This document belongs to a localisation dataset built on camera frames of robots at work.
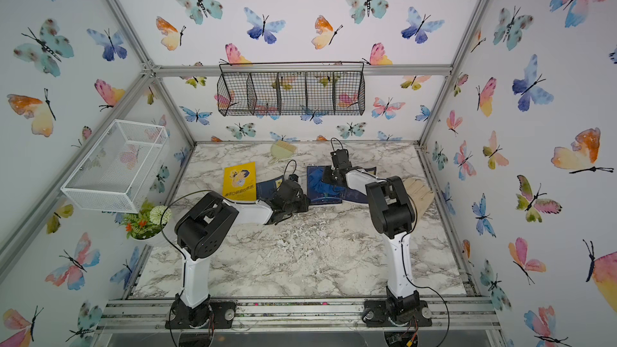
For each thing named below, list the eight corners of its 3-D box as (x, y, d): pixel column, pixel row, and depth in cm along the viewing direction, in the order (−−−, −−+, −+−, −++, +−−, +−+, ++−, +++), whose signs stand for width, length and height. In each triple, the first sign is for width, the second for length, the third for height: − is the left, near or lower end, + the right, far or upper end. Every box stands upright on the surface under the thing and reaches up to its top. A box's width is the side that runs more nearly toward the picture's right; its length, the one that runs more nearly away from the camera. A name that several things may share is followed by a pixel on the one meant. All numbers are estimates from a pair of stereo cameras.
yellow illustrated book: (222, 205, 101) (220, 202, 99) (225, 169, 113) (224, 165, 111) (256, 200, 102) (255, 197, 100) (256, 165, 115) (255, 161, 113)
